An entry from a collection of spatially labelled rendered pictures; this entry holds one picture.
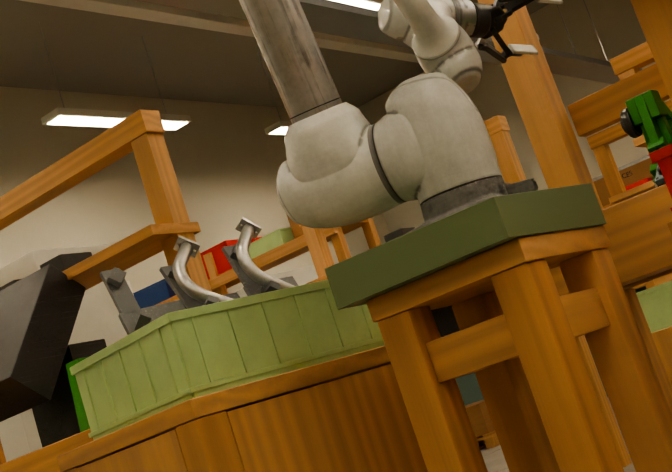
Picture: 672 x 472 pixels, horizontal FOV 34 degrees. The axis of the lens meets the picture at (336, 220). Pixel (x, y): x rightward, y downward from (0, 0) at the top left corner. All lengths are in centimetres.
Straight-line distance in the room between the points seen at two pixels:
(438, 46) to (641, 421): 81
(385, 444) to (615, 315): 56
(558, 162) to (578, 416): 131
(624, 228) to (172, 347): 90
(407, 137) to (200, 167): 1024
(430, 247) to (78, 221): 893
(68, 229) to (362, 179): 863
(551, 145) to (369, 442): 109
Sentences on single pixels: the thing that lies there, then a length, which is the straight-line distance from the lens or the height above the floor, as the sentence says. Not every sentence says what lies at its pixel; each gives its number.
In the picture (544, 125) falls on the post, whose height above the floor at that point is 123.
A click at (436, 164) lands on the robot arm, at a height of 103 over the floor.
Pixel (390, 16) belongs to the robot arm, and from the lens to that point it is 231.
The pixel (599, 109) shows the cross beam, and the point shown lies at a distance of 299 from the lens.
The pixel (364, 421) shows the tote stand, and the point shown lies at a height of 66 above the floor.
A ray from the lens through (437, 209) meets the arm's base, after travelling 189.
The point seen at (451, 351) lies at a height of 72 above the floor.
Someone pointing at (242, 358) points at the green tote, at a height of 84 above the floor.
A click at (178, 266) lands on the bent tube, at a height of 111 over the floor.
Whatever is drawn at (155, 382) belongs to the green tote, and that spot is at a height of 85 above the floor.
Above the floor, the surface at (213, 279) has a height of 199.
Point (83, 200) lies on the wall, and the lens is 1073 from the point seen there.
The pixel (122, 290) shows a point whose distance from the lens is 244.
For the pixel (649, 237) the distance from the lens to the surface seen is 220.
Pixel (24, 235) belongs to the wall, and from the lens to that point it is 1013.
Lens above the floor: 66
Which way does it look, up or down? 10 degrees up
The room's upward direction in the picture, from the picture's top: 19 degrees counter-clockwise
